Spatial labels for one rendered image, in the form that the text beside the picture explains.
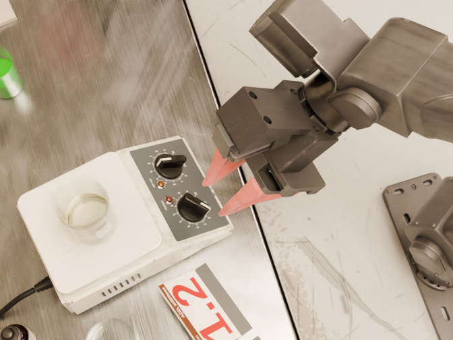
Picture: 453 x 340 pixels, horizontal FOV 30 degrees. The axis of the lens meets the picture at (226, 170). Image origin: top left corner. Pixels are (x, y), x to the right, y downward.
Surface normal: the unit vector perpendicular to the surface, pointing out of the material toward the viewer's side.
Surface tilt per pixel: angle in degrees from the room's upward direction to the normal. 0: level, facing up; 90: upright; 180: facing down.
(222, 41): 0
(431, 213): 58
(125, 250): 0
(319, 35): 24
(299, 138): 40
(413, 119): 87
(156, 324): 0
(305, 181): 49
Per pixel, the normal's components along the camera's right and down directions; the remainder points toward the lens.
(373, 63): -0.29, -0.53
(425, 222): -0.67, -0.68
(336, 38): 0.30, -0.07
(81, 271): -0.02, -0.34
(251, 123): -0.59, 0.03
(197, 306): 0.50, -0.61
